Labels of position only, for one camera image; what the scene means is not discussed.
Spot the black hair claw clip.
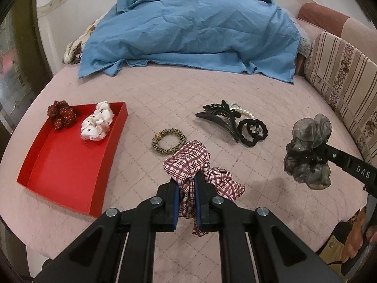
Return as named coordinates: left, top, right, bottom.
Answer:
left=196, top=100, right=240, bottom=143

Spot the black scrunchie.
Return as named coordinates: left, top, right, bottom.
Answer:
left=237, top=118, right=268, bottom=147

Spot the pink quilted bedspread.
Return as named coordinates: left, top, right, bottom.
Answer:
left=0, top=56, right=364, bottom=272

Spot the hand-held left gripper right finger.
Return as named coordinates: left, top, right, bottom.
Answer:
left=194, top=172, right=343, bottom=283

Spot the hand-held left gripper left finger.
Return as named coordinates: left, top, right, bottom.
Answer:
left=35, top=182, right=180, bottom=283

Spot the pink cushion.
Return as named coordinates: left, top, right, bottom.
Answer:
left=297, top=3, right=352, bottom=36

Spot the white brown floral cloth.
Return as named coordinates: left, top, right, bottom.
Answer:
left=63, top=24, right=98, bottom=64

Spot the grey sheer scrunchie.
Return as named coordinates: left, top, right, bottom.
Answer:
left=283, top=113, right=333, bottom=190

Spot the red cardboard tray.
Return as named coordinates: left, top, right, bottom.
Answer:
left=16, top=102, right=129, bottom=219

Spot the dark red dotted scrunchie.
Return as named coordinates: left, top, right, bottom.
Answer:
left=47, top=100, right=75, bottom=131

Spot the blue cloth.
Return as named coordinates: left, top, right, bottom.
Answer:
left=78, top=0, right=301, bottom=85

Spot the red plaid scrunchie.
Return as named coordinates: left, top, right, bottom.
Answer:
left=163, top=140, right=246, bottom=237

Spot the striped floral cushion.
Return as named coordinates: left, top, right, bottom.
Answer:
left=303, top=31, right=377, bottom=166

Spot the white pearl bracelet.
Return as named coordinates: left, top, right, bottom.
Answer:
left=234, top=108, right=254, bottom=119

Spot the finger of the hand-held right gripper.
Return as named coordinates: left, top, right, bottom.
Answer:
left=320, top=144, right=377, bottom=188

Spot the grey patterned pillow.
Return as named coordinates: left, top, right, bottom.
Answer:
left=295, top=24, right=312, bottom=58

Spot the leopard print hair tie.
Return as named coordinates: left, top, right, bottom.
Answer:
left=152, top=129, right=187, bottom=156

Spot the white dotted scrunchie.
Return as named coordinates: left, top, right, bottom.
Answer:
left=80, top=101, right=114, bottom=141

